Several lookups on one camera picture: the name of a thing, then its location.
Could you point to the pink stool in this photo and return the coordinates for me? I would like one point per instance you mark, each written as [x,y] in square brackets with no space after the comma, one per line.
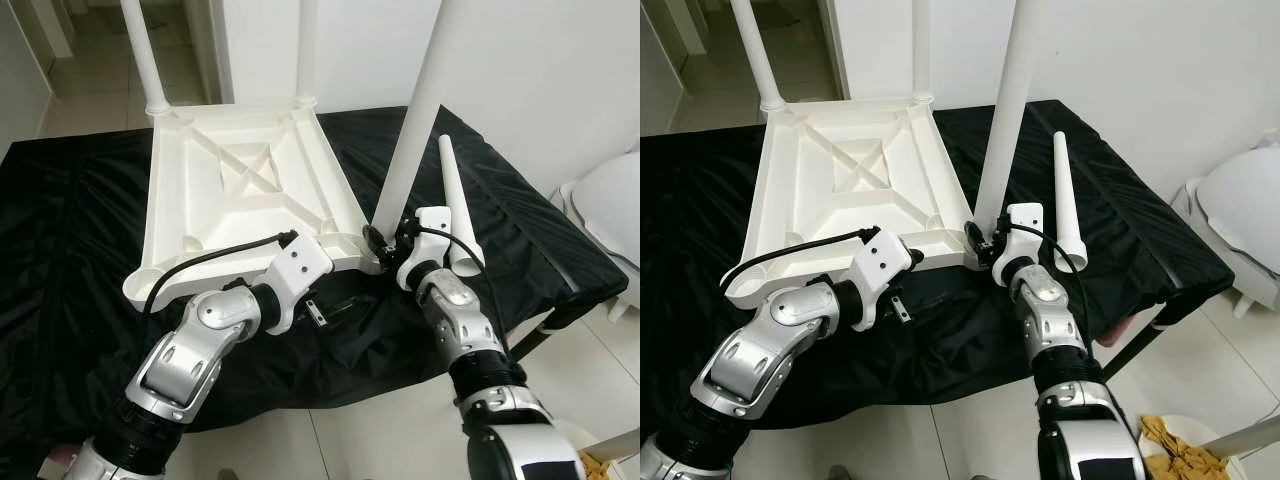
[62,462]
[1115,332]

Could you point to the white plastic table top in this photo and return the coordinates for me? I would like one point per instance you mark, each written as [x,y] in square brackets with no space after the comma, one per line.
[230,170]
[850,160]

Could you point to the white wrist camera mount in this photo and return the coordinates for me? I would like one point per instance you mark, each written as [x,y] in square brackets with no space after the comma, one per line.
[300,265]
[1025,218]
[432,222]
[880,260]

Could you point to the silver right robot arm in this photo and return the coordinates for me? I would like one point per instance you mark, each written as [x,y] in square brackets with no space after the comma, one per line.
[455,320]
[1045,315]

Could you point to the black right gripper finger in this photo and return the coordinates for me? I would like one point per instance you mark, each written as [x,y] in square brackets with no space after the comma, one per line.
[973,235]
[374,241]

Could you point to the grey left robot foot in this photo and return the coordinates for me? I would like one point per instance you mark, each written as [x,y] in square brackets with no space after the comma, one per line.
[227,475]
[841,473]

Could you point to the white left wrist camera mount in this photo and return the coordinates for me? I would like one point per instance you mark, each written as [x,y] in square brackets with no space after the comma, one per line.
[880,260]
[300,265]

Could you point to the yellow cloth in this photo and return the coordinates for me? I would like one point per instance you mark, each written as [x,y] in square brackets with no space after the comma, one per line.
[592,468]
[1180,455]

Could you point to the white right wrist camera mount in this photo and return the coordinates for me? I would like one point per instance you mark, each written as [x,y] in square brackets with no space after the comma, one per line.
[432,222]
[1025,218]

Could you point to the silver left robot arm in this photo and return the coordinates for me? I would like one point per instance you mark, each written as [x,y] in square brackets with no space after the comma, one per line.
[760,345]
[190,350]

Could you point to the white round appliance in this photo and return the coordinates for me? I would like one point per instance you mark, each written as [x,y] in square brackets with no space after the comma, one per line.
[605,210]
[1235,200]

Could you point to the black tablecloth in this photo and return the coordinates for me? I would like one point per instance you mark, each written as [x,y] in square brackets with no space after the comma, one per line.
[550,260]
[1150,220]

